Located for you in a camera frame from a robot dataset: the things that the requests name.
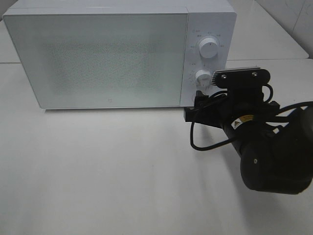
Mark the white microwave door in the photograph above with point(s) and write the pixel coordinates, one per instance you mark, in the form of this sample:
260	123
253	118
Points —
101	61

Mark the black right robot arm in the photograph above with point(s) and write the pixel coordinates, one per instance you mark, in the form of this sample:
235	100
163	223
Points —
275	144

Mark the white microwave oven body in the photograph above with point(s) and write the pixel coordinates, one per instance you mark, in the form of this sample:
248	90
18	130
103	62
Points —
218	23

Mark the round white door button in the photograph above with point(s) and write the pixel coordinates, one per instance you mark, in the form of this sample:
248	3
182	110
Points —
193	98

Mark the white round knob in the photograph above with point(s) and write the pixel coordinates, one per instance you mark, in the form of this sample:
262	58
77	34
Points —
208	47
203	78

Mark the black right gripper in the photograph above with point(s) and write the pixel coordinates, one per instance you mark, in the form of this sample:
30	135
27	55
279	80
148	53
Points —
224	107

